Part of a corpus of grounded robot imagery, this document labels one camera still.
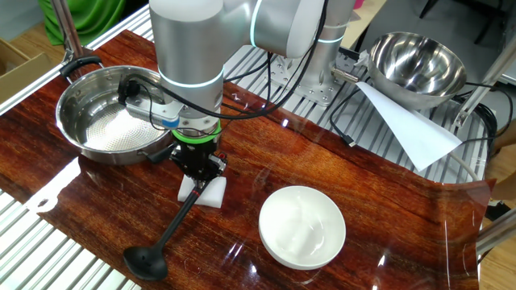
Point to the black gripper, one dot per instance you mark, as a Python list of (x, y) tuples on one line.
[(195, 157)]

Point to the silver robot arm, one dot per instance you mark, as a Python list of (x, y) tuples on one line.
[(189, 40)]

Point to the white ceramic bowl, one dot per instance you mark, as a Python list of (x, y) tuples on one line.
[(302, 227)]

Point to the steel mixing bowl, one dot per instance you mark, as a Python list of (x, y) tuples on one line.
[(415, 68)]

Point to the white sponge block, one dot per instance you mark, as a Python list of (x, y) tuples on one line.
[(213, 197)]

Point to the wood pattern table mat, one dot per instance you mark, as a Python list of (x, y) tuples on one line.
[(363, 201)]

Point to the green cloth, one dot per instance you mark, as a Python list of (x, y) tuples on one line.
[(84, 20)]

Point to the brown cardboard box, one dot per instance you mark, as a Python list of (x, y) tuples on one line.
[(20, 72)]

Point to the beige wooden board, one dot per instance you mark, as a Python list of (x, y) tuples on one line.
[(364, 24)]

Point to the white paper sheet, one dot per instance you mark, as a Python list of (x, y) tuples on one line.
[(415, 133)]

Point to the black shoe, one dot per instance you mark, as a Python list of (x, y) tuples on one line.
[(498, 210)]

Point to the person bare limb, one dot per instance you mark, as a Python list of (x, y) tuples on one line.
[(506, 141), (504, 189)]

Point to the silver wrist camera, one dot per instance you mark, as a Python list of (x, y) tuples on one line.
[(153, 113)]

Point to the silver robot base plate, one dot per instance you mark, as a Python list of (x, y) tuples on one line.
[(318, 94)]

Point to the aluminium frame post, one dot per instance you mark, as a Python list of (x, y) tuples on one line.
[(483, 80), (498, 233), (66, 24)]

